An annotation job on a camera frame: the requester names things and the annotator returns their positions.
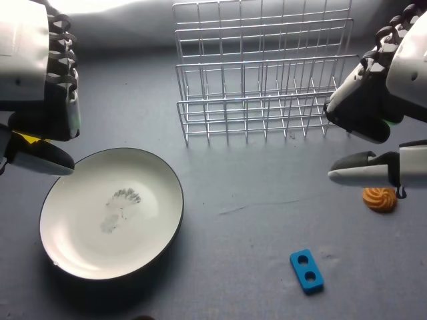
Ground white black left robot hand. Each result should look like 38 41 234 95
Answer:
0 0 81 177

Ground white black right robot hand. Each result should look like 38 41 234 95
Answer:
325 3 427 198

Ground orange swirl cookie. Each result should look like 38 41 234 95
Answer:
362 187 398 215

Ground yellow rectangular block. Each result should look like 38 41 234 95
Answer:
13 131 51 146

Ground blue block with two holes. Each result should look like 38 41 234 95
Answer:
289 248 325 296

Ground silver wire dish rack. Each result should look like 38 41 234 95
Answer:
172 0 355 147

